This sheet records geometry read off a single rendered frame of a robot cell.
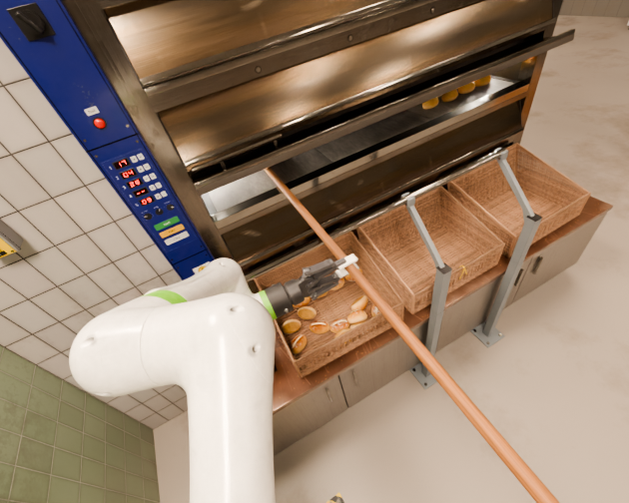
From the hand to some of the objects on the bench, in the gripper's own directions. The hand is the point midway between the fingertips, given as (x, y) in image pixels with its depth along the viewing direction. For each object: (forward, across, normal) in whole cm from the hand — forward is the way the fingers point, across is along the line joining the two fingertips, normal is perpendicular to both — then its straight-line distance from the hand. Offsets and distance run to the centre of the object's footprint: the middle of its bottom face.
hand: (346, 265), depth 96 cm
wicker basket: (+60, +61, -29) cm, 90 cm away
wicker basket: (0, +61, -29) cm, 68 cm away
